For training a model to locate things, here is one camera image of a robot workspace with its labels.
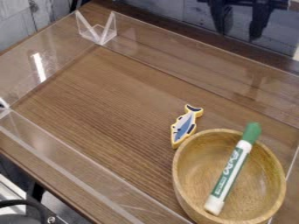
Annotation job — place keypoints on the brown wooden bowl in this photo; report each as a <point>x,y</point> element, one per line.
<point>258,192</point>

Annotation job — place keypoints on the green white marker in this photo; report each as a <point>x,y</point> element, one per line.
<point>215,201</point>

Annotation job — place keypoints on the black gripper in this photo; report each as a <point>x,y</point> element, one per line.
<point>222,13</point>

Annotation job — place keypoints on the clear acrylic corner bracket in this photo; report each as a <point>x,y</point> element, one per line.
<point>97,33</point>

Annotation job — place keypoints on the clear acrylic front wall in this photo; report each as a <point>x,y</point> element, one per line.
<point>90,187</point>

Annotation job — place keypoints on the yellow blue fish toy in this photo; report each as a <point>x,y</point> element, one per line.
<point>185,125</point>

